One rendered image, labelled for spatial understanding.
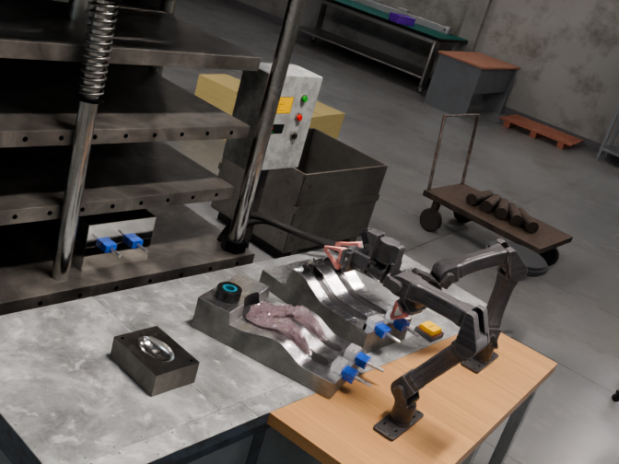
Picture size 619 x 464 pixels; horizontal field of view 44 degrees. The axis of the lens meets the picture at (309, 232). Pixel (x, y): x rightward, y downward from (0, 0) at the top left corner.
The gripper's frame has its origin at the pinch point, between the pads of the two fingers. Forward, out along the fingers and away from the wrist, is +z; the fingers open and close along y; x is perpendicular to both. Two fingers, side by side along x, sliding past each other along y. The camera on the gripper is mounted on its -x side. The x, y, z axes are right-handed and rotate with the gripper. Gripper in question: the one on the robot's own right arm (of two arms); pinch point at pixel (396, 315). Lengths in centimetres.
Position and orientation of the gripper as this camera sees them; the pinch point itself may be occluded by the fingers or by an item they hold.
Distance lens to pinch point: 267.8
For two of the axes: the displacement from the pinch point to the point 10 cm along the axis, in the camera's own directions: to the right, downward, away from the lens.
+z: -5.9, 5.4, 6.0
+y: -6.5, 1.2, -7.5
